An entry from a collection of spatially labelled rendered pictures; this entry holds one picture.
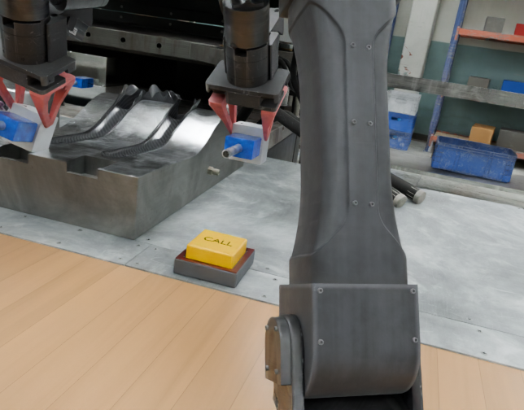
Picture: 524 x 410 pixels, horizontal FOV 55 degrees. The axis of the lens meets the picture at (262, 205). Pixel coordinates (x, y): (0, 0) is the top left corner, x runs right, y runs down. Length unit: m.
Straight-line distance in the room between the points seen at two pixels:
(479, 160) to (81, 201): 3.83
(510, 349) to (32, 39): 0.66
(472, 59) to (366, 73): 6.88
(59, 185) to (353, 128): 0.51
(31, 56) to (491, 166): 3.92
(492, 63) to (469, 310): 6.59
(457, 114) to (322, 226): 6.95
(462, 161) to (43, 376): 4.03
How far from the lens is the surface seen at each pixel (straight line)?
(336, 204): 0.30
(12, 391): 0.47
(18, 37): 0.70
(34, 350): 0.51
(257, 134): 0.75
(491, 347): 0.63
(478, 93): 4.08
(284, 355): 0.30
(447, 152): 4.31
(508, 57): 7.22
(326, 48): 0.33
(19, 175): 0.79
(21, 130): 0.75
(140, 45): 1.58
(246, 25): 0.64
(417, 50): 6.96
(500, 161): 4.35
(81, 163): 0.77
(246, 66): 0.67
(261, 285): 0.63
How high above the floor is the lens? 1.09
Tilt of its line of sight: 19 degrees down
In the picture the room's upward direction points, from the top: 8 degrees clockwise
